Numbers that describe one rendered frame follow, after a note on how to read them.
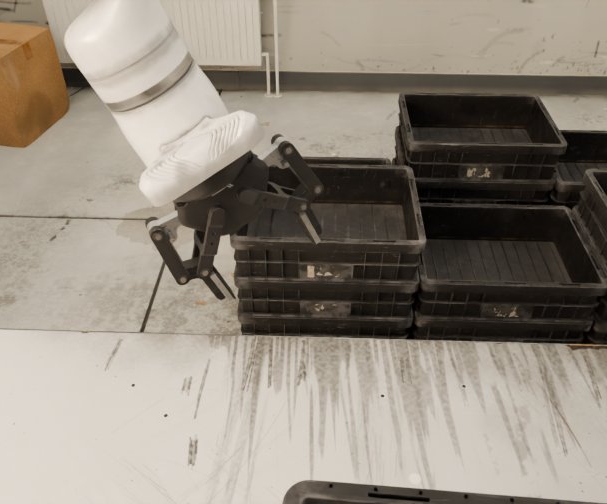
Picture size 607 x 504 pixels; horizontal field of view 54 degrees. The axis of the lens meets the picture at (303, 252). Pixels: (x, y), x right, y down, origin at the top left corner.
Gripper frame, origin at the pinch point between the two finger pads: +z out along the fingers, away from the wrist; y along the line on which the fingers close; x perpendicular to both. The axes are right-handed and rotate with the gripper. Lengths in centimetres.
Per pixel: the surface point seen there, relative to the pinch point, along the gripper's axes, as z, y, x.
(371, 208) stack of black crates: 56, -29, -71
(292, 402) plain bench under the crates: 27.5, 7.4, -9.1
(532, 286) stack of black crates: 69, -44, -34
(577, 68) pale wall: 143, -185, -184
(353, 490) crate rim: 7.8, 4.4, 18.5
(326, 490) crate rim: 7.0, 6.1, 17.7
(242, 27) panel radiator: 55, -54, -239
